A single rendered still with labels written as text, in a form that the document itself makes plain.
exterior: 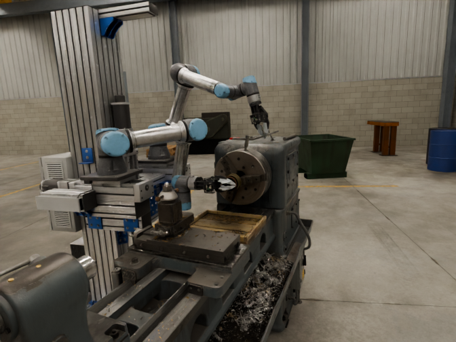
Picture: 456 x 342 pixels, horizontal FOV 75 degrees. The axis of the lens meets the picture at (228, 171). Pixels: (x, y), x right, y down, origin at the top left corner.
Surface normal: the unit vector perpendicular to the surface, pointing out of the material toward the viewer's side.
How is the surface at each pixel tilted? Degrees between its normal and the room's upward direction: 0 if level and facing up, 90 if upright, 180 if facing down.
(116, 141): 90
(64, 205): 90
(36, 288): 44
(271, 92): 90
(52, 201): 90
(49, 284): 51
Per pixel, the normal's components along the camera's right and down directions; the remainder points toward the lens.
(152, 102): -0.14, 0.19
